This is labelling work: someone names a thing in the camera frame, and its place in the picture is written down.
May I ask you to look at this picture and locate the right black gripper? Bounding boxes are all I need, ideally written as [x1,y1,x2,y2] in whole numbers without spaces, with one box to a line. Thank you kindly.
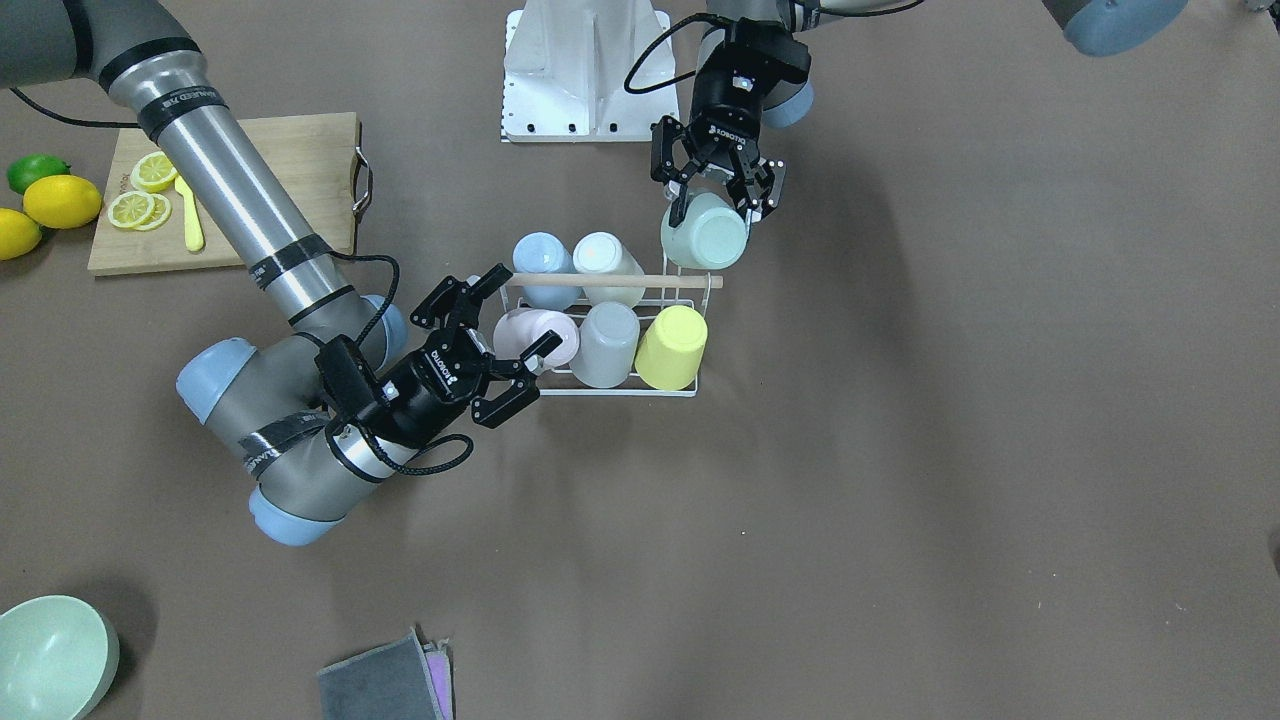
[375,263,563,446]

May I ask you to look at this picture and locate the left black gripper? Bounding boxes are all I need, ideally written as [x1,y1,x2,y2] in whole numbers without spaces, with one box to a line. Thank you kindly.
[650,40,791,229]

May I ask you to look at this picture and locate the pink cup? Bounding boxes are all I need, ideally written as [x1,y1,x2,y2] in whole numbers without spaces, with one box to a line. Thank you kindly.
[492,307,580,370]

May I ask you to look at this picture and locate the green cup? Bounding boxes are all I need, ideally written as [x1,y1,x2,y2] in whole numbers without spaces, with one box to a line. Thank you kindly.
[659,190,748,270]

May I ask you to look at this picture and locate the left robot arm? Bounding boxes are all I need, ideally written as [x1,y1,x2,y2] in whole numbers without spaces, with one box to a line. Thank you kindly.
[623,1,1189,229]

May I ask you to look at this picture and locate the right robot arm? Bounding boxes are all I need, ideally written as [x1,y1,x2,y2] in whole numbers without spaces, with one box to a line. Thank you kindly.
[3,1,562,547]

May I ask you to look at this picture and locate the light blue cup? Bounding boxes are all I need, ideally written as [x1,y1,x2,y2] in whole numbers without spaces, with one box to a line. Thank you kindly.
[512,232,581,313]

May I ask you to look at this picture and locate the grey cup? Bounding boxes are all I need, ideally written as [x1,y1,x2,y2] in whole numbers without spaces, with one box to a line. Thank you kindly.
[570,301,641,389]

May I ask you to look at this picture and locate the white cup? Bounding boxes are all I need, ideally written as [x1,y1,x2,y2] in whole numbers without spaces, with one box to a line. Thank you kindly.
[572,231,645,307]

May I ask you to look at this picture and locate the yellow cup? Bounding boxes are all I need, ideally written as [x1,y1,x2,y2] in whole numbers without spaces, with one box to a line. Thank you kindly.
[634,305,708,391]

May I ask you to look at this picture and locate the yellow plastic knife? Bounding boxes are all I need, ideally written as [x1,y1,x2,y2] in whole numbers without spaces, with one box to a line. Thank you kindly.
[174,174,205,254]

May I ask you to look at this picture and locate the lemon slice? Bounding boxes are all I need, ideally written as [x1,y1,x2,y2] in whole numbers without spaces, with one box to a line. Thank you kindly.
[133,193,173,232]
[105,190,156,231]
[128,151,179,193]

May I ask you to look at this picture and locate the grey folded cloth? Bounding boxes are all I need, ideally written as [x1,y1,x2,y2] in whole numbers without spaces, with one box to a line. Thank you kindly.
[316,630,456,719]

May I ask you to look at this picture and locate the bamboo cutting board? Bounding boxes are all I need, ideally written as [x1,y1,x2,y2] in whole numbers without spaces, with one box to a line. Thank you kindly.
[87,111,361,275]

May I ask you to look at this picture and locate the whole yellow lemon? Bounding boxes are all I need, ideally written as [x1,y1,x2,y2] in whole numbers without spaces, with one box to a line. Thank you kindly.
[22,176,102,231]

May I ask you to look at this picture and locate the green lime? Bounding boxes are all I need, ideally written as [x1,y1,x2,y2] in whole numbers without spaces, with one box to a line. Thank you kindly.
[6,152,70,195]

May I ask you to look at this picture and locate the mint green bowl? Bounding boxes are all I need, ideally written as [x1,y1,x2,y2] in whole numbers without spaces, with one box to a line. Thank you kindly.
[1,594,120,719]

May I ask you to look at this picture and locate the white wire cup holder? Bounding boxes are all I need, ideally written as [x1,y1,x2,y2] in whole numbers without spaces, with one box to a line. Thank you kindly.
[485,255,724,398]

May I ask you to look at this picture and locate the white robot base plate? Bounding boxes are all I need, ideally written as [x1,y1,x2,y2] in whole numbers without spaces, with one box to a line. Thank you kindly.
[500,1,680,143]

